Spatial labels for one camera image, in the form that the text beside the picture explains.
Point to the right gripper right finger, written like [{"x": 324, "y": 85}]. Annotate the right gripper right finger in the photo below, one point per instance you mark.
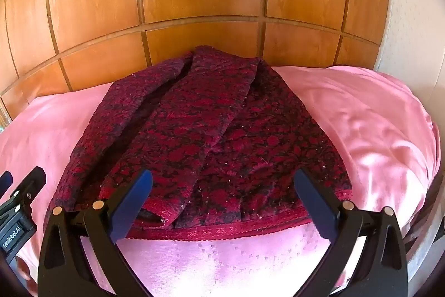
[{"x": 382, "y": 267}]

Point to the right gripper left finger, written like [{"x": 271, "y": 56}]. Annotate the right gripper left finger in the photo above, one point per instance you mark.
[{"x": 64, "y": 269}]

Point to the pink bed sheet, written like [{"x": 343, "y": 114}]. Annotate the pink bed sheet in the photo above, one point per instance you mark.
[{"x": 387, "y": 140}]

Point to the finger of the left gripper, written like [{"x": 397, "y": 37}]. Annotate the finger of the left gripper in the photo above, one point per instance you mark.
[
  {"x": 29, "y": 187},
  {"x": 6, "y": 181}
]

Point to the wooden panelled headboard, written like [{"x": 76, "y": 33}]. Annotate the wooden panelled headboard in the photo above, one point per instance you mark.
[{"x": 57, "y": 46}]

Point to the dark red patterned garment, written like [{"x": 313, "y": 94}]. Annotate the dark red patterned garment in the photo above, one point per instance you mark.
[{"x": 222, "y": 137}]

